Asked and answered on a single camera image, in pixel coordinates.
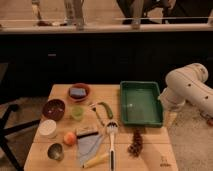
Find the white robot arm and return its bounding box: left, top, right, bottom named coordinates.
left=158, top=63, right=213, bottom=117

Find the blue sponge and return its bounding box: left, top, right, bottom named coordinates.
left=70, top=88, right=86, bottom=98

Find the green plastic tray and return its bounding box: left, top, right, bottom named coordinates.
left=120, top=81, right=163, bottom=127

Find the green plastic cup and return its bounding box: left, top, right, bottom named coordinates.
left=71, top=106, right=84, bottom=121

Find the white dish brush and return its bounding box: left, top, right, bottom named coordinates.
left=106, top=121, right=118, bottom=171

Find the small block with black bar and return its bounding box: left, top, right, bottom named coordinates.
left=76, top=126, right=99, bottom=138

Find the blue-grey cloth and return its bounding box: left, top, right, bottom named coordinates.
left=77, top=134, right=103, bottom=166

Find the orange fruit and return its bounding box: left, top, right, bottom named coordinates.
left=63, top=132, right=77, bottom=146

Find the brown pine cone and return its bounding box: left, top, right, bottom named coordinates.
left=128, top=130, right=143, bottom=157

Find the yellow banana toy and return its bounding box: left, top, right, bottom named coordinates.
left=83, top=153, right=109, bottom=168

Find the metal cup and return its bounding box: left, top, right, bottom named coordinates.
left=47, top=143, right=64, bottom=161

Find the black office chair base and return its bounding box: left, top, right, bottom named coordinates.
left=0, top=104, right=40, bottom=171

